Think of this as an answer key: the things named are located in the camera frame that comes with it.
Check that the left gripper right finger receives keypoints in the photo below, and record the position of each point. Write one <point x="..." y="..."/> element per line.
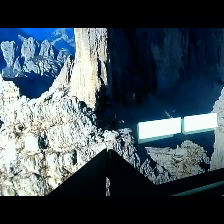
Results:
<point x="128" y="178"/>

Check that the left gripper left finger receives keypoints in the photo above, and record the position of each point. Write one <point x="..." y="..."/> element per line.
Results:
<point x="88" y="180"/>

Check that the silver frame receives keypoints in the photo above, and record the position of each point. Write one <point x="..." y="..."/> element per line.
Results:
<point x="206" y="189"/>

